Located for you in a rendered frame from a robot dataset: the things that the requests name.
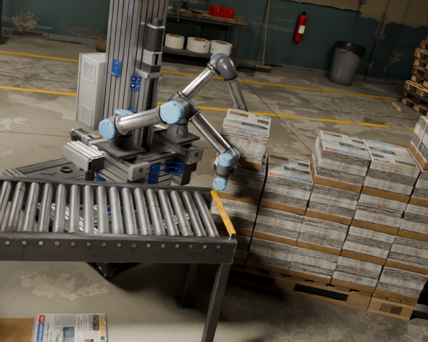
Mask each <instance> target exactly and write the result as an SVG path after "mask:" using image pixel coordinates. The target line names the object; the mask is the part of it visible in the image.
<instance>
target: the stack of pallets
mask: <svg viewBox="0 0 428 342"><path fill-rule="evenodd" d="M415 50H416V51H415V53H414V56H415V61H414V63H413V69H412V71H411V73H412V79H411V80H406V83H405V86H404V89H403V92H402V96H403V100H402V102H401V103H402V104H403V105H409V106H413V108H412V110H414V111H416V112H420V113H427V114H426V117H428V56H424V55H425V54H426V55H428V36H427V39H426V40H421V45H420V47H419V48H416V49H415ZM424 63H426V64H427V65H425V64H424ZM422 71H424V73H422ZM421 79H422V80H423V81H421Z"/></svg>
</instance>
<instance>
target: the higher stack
mask: <svg viewBox="0 0 428 342"><path fill-rule="evenodd" d="M410 142H411V143H412V145H413V147H414V148H415V149H416V152H418V153H419V154H420V156H421V157H422V158H423V160H424V161H425V162H426V163H428V117H424V116H420V117H419V121H418V122H417V124H416V126H415V129H414V131H413V135H412V138H411V140H410ZM406 150H407V151H408V152H409V154H410V155H411V157H413V160H414V161H415V163H416V164H417V166H418V168H419V169H420V172H419V174H418V177H417V180H416V181H415V183H414V186H413V189H412V191H411V193H410V195H411V196H412V197H415V198H418V199H422V200H427V201H428V170H424V169H423V168H422V167H421V165H420V164H419V163H418V162H417V160H416V158H415V157H414V156H413V154H412V153H411V151H410V150H409V149H406ZM398 228H399V230H402V231H409V232H413V233H418V234H422V235H428V207H424V206H419V205H415V204H410V203H409V202H408V203H407V205H406V209H405V211H404V212H403V215H402V221H401V224H400V226H399V227H398ZM387 260H388V261H395V262H398V263H403V264H407V265H413V266H416V267H422V268H425V269H428V242H424V241H420V240H415V239H411V238H408V237H402V236H398V235H397V234H396V235H395V239H394V241H393V244H392V246H391V248H390V251H389V253H388V255H387ZM427 280H428V275H427V274H423V273H417V272H413V271H408V270H405V269H398V268H395V267H389V266H386V265H382V269H381V270H380V276H379V279H378V281H377V283H376V289H378V290H383V291H387V292H393V293H397V294H400V295H406V296H409V297H415V298H419V296H420V293H421V291H422V289H423V286H424V285H425V283H426V282H427ZM415 305H416V303H412V302H408V301H403V300H399V299H393V298H390V297H384V296H380V295H377V294H373V293H372V298H371V300H370V303H369V305H368V308H367V311H370V312H373V313H377V314H382V315H386V316H391V317H395V318H401V319H404V320H409V319H410V316H411V315H412V312H413V310H414V308H415Z"/></svg>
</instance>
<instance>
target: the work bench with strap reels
mask: <svg viewBox="0 0 428 342"><path fill-rule="evenodd" d="M224 6H225V5H221V6H218V5H210V6H209V11H208V12H206V11H200V10H196V9H195V10H196V11H199V12H200V13H203V14H195V13H192V12H191V11H190V10H186V9H182V8H181V13H180V12H179V18H182V19H187V20H195V21H200V22H208V23H213V24H222V25H227V26H231V29H230V36H229V40H228V42H225V41H218V40H211V42H210V41H209V40H206V39H202V38H197V37H188V42H187V45H184V39H185V37H183V36H181V35H176V34H166V38H165V42H163V46H162V52H164V53H169V54H179V55H185V56H195V57H201V58H211V57H212V55H214V53H217V52H222V53H224V54H226V55H227V56H228V57H229V58H231V59H232V61H233V62H234V66H235V68H237V64H238V57H239V54H240V47H241V43H242V40H243V33H244V29H245V25H246V26H247V23H246V22H245V21H242V22H241V21H237V20H236V19H237V16H235V15H234V14H235V9H234V8H233V7H227V6H226V7H224ZM170 8H173V7H172V6H170V5H169V6H168V11H167V16H168V17H174V18H178V12H172V11H171V10H170ZM234 27H241V29H240V36H239V40H238V46H237V50H236V56H234V55H233V54H231V52H232V44H231V43H232V37H233V32H234Z"/></svg>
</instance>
